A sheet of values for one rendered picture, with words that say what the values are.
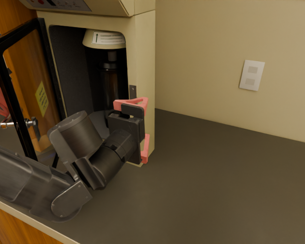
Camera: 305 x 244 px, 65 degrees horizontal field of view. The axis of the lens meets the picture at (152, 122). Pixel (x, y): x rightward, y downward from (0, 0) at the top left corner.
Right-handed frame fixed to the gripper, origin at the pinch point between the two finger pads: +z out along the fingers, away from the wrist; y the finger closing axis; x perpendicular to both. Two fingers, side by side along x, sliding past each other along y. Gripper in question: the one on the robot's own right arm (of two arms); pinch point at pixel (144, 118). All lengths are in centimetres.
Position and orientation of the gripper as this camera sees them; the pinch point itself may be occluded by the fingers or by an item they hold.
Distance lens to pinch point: 53.6
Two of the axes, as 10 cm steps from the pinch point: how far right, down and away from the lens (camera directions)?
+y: -0.2, -8.4, -5.4
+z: 4.2, -5.0, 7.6
